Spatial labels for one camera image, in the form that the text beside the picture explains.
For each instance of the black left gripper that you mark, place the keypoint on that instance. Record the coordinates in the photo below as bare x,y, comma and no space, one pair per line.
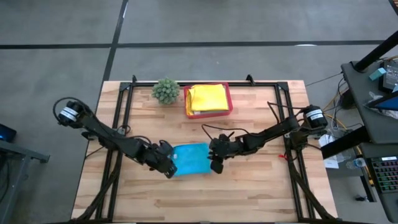
160,157

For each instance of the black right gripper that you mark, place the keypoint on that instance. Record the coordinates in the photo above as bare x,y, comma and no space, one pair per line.
222,147

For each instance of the blue microfiber towel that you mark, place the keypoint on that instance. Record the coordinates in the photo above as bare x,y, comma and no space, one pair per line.
192,158

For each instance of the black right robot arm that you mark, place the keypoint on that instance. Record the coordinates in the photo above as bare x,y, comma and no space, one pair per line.
280,129

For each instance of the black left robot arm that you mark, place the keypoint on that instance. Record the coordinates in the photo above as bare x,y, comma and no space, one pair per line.
102,133

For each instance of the pink plastic bin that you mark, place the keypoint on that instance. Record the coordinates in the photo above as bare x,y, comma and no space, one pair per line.
208,115

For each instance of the red clip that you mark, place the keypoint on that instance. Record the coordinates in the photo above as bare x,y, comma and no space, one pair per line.
281,156

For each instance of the green artificial potted plant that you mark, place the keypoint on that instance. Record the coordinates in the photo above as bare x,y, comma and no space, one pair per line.
166,91

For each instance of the white paper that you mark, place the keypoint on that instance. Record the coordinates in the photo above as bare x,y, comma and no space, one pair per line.
331,162

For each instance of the clear water bottle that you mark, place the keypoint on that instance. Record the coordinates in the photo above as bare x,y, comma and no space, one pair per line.
357,163

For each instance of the grey metal table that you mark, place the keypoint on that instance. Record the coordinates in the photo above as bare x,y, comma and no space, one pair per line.
18,155

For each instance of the grey desk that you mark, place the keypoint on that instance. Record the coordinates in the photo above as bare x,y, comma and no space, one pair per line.
367,118

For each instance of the black device with blue light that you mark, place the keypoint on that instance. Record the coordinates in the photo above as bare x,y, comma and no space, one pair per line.
6,133

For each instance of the backlit keyboard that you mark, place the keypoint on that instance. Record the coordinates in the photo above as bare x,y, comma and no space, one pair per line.
387,174

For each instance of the dark tablet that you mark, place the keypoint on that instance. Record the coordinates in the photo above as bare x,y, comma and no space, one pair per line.
385,104

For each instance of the teal box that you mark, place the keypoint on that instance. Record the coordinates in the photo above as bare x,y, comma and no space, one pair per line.
377,74

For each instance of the black electronic device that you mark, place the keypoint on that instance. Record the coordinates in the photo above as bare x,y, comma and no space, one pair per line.
390,74

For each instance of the black pole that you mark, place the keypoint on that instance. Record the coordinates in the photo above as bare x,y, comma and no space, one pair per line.
376,51

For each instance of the black side bracket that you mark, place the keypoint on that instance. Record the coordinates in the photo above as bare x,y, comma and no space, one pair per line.
88,135

